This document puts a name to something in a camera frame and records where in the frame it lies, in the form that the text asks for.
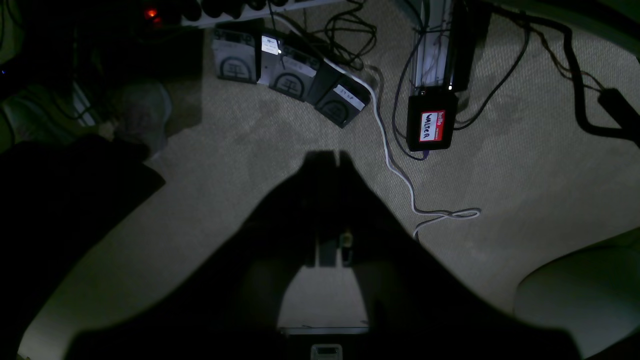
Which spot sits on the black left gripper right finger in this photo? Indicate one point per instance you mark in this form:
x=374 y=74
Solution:
x=417 y=309

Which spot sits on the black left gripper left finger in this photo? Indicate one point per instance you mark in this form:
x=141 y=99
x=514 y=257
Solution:
x=229 y=306

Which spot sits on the black box with red label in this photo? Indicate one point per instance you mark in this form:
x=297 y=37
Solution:
x=430 y=120

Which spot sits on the grey foot pedal right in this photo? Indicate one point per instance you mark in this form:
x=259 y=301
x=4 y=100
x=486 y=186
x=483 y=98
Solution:
x=343 y=101

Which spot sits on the grey foot pedal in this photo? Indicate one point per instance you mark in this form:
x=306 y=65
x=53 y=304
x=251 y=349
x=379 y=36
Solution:
x=294 y=74
x=235 y=55
x=343 y=101

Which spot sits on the grey foot pedal middle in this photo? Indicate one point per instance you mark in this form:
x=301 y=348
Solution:
x=294 y=74

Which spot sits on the grey foot pedal left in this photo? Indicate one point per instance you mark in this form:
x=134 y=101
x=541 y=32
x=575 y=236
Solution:
x=235 y=55

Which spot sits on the aluminium table leg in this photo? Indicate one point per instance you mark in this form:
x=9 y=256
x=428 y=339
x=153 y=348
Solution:
x=443 y=46

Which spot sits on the white power strip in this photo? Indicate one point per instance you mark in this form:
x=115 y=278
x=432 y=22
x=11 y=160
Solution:
x=249 y=14

